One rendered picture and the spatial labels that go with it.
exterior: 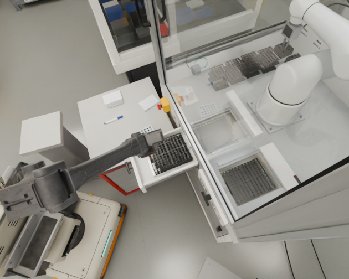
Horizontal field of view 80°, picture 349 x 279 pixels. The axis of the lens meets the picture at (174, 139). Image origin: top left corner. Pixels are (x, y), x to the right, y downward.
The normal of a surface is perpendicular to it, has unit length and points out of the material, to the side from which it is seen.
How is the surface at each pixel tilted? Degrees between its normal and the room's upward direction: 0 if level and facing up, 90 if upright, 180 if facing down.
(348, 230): 90
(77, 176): 64
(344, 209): 90
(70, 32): 0
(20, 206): 35
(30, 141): 0
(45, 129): 0
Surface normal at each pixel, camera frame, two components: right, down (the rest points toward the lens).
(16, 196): 0.11, 0.12
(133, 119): -0.07, -0.45
